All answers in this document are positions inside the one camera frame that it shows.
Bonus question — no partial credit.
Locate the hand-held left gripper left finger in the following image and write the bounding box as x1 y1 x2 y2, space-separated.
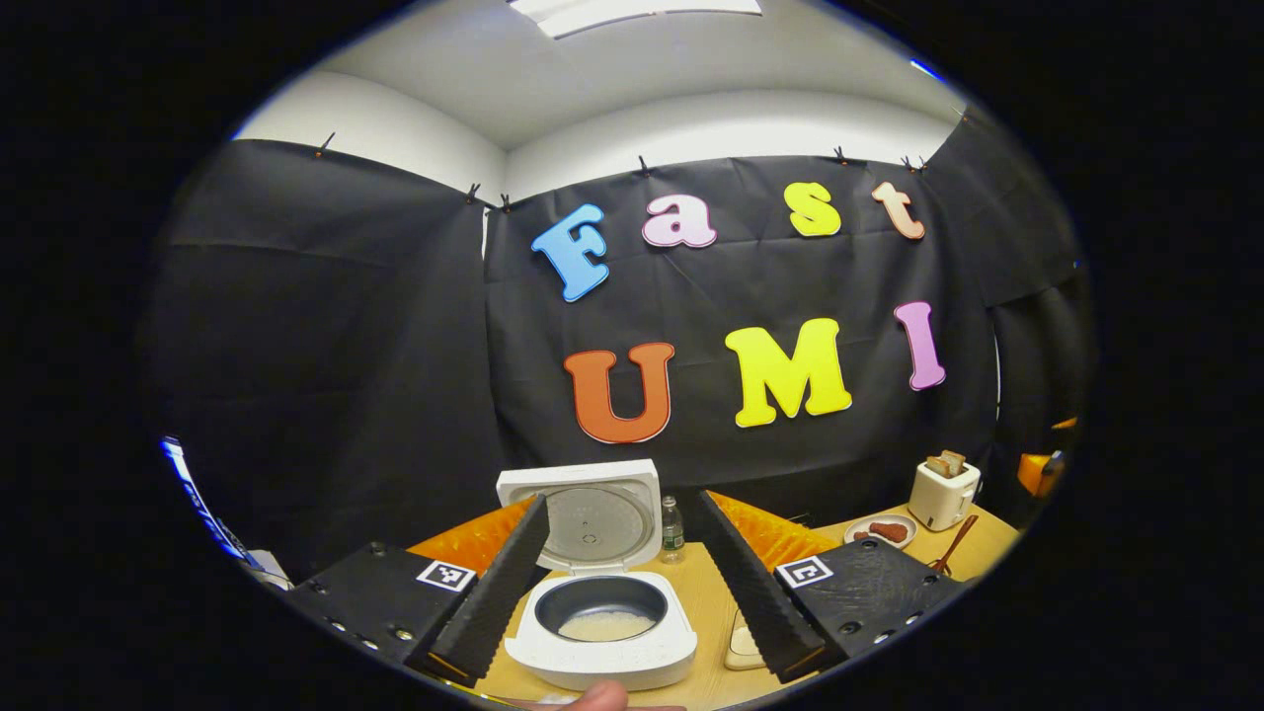
284 493 551 689

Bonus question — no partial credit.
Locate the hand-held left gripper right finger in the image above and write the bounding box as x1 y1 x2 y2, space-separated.
698 489 967 685

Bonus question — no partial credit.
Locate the brown wooden spoon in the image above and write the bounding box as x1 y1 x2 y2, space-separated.
928 513 981 577

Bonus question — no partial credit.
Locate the white rice heap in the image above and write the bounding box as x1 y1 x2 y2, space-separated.
558 610 660 643

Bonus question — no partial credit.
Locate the white rice cooker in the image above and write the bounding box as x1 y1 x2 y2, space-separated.
496 459 698 692

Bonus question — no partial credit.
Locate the clear rounded tray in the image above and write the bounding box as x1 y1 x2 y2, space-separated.
725 606 768 673

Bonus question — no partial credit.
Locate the cream toaster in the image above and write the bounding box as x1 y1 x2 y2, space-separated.
908 459 983 533

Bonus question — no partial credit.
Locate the white round plate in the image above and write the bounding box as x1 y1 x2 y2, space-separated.
844 513 919 550

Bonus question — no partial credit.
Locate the white and blue panel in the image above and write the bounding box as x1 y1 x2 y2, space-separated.
163 437 294 591

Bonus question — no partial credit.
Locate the row of black cloth clips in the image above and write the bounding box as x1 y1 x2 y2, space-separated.
314 104 974 213

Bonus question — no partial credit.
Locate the ceiling light panel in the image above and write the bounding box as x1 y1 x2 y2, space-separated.
509 0 763 40

